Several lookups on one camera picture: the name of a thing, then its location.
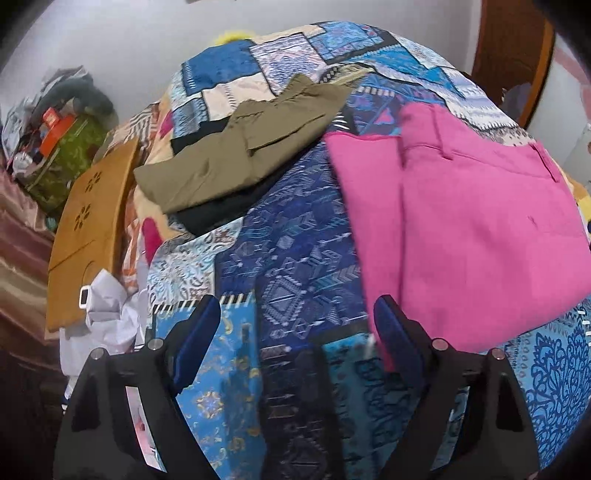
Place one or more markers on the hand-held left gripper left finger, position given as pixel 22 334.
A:
pixel 196 341

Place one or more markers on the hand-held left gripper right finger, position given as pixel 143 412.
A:
pixel 397 332

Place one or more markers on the pink pants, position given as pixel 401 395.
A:
pixel 461 230

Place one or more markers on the black pants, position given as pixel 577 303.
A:
pixel 217 217

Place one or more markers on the olive green pants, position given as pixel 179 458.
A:
pixel 207 170

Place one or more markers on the white cloth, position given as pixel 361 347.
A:
pixel 111 314

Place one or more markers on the magazine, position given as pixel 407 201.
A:
pixel 144 429

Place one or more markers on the small white device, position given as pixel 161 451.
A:
pixel 84 296

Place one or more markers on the blue patchwork blanket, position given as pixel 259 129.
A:
pixel 295 258

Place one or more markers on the wooden lap desk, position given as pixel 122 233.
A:
pixel 87 230

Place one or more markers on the brown striped curtain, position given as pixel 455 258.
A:
pixel 23 258

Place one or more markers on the striped orange blanket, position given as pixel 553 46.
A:
pixel 138 131

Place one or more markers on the green patterned bag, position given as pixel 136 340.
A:
pixel 69 161

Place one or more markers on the yellow cloth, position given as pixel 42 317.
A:
pixel 584 205

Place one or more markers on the orange box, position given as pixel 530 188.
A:
pixel 57 131

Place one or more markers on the grey bag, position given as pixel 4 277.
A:
pixel 519 104

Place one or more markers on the pile of grey clothes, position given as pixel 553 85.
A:
pixel 23 110

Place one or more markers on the brown wooden door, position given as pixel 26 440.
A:
pixel 508 55

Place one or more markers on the yellow curved tube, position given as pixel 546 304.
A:
pixel 233 36

